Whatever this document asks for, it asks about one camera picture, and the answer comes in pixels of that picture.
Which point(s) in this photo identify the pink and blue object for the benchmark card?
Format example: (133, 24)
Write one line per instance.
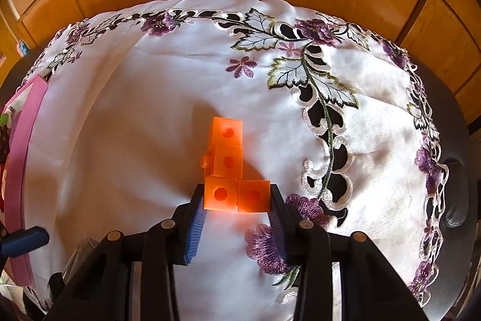
(23, 48)

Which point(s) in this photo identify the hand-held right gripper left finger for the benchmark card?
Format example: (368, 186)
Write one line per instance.
(195, 230)

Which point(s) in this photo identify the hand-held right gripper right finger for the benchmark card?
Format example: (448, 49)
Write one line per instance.
(280, 234)

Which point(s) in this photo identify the orange linked cubes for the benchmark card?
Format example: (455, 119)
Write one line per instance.
(225, 159)

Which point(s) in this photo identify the pink cardboard box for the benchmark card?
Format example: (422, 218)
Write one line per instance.
(22, 174)

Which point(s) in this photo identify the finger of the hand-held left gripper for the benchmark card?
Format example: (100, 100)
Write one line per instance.
(26, 241)

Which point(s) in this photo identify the white floral embroidered tablecloth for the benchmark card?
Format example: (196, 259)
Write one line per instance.
(150, 99)

